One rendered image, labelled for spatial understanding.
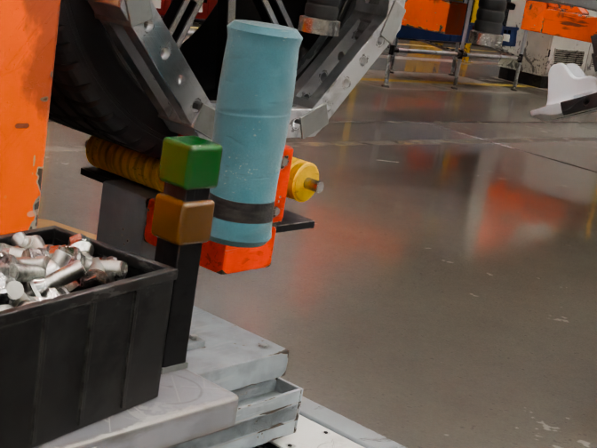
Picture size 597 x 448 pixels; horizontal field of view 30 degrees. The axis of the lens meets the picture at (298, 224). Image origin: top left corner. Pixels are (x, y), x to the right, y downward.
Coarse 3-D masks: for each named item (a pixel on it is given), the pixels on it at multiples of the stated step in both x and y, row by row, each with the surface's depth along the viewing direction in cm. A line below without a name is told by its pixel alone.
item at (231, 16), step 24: (192, 0) 146; (240, 0) 176; (264, 0) 156; (288, 0) 171; (168, 24) 144; (216, 24) 176; (288, 24) 161; (192, 48) 173; (216, 48) 154; (312, 48) 164; (216, 72) 155; (216, 96) 155
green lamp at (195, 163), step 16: (176, 144) 95; (192, 144) 94; (208, 144) 96; (176, 160) 95; (192, 160) 94; (208, 160) 96; (160, 176) 97; (176, 176) 95; (192, 176) 95; (208, 176) 96
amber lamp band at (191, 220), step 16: (160, 208) 97; (176, 208) 96; (192, 208) 96; (208, 208) 97; (160, 224) 97; (176, 224) 96; (192, 224) 96; (208, 224) 98; (176, 240) 96; (192, 240) 97; (208, 240) 98
